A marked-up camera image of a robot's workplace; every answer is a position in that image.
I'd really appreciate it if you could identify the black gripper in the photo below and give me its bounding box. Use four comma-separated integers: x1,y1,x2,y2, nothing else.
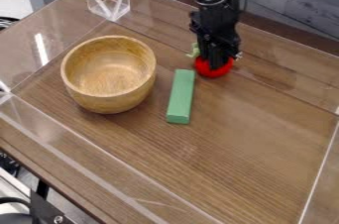
190,3,242,70

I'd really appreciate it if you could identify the red knitted fruit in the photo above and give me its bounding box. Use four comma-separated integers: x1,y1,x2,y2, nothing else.
187,43,234,78

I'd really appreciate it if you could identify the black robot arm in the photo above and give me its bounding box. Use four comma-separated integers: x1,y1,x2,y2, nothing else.
190,0,247,70

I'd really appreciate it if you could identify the green rectangular block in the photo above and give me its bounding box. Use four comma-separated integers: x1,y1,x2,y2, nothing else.
166,69,195,125

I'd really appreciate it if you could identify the wooden bowl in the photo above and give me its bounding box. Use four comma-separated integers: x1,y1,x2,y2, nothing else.
61,35,157,114

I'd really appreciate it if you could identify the clear acrylic corner bracket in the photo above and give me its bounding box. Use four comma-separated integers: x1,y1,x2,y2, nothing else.
86,0,131,22

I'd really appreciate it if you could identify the clear acrylic enclosure wall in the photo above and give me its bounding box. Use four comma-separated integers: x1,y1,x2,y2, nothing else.
0,0,339,224

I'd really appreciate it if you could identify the black clamp with cable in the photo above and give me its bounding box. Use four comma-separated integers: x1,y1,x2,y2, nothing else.
0,197,79,224

